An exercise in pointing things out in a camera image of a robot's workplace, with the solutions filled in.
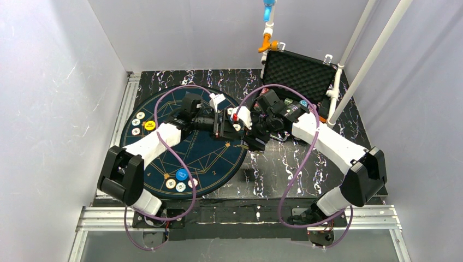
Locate purple cable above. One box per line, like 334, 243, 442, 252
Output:
123, 84, 219, 252
233, 84, 354, 250

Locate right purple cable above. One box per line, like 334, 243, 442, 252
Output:
233, 84, 354, 250

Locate orange pipe clamp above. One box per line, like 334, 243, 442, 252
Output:
258, 33, 280, 53

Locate aluminium rail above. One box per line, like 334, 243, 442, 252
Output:
69, 203, 410, 261
96, 72, 142, 198

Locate round dark blue poker mat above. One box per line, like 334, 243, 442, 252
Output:
119, 87, 247, 199

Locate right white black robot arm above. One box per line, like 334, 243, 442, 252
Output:
231, 90, 387, 219

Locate aluminium rail left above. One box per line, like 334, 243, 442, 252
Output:
96, 72, 142, 198

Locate orange poker chip stack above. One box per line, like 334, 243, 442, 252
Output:
131, 128, 141, 136

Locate light blue poker chip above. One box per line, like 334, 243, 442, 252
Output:
175, 182, 187, 193

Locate white pvc pipe frame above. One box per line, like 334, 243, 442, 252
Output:
325, 0, 413, 126

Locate aluminium rail front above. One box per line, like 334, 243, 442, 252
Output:
69, 203, 410, 261

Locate yellow big blind button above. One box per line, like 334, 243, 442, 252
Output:
144, 121, 156, 131

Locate green chip row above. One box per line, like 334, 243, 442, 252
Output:
284, 98, 293, 105

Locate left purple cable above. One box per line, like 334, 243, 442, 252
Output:
123, 84, 219, 252

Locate red white poker chip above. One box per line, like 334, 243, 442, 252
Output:
188, 178, 198, 188

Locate blue small blind button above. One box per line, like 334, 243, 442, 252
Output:
175, 169, 188, 181

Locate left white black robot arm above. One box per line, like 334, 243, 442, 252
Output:
98, 92, 246, 219

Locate black poker chip case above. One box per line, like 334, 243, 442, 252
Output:
252, 51, 336, 111

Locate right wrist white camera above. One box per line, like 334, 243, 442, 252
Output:
231, 106, 252, 130

